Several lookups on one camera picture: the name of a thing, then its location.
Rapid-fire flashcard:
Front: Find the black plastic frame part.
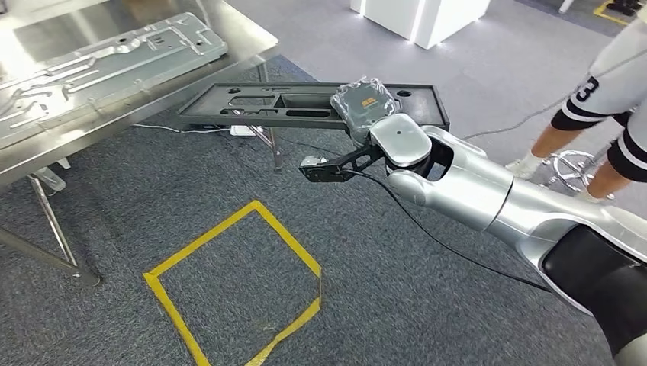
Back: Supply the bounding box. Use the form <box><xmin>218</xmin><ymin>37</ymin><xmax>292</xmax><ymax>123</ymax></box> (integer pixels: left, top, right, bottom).
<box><xmin>175</xmin><ymin>82</ymin><xmax>451</xmax><ymax>133</ymax></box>

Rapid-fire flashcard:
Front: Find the stainless steel workbench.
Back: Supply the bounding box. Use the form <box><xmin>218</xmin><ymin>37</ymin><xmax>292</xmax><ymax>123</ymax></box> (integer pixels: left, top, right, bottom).
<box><xmin>0</xmin><ymin>0</ymin><xmax>281</xmax><ymax>287</ymax></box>

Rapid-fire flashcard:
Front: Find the yellow floor tape square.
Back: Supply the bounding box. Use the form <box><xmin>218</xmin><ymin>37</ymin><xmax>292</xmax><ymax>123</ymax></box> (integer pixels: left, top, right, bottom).
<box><xmin>143</xmin><ymin>200</ymin><xmax>323</xmax><ymax>366</ymax></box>

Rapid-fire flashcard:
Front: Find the white display block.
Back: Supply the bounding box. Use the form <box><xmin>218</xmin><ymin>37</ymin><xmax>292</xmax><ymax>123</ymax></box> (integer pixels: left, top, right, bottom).
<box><xmin>349</xmin><ymin>0</ymin><xmax>492</xmax><ymax>50</ymax></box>

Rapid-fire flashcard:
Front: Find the stamped sheet metal panel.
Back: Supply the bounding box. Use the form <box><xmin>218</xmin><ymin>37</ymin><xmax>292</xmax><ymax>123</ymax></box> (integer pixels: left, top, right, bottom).
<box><xmin>0</xmin><ymin>12</ymin><xmax>228</xmax><ymax>151</ymax></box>

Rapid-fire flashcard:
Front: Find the chrome stool base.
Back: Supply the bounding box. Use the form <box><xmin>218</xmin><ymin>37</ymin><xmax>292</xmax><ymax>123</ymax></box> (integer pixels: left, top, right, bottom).
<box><xmin>543</xmin><ymin>149</ymin><xmax>618</xmax><ymax>201</ymax></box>

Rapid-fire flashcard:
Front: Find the person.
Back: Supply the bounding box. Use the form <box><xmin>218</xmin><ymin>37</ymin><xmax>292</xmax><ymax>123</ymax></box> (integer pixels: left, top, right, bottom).
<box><xmin>505</xmin><ymin>7</ymin><xmax>647</xmax><ymax>203</ymax></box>

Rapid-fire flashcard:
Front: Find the white power cable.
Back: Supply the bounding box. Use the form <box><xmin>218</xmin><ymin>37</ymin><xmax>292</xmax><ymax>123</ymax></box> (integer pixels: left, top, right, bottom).
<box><xmin>131</xmin><ymin>122</ymin><xmax>233</xmax><ymax>135</ymax></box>

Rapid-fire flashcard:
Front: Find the grey floor cable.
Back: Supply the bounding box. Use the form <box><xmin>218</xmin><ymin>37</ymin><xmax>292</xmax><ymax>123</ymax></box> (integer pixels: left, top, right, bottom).
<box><xmin>461</xmin><ymin>91</ymin><xmax>575</xmax><ymax>141</ymax></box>

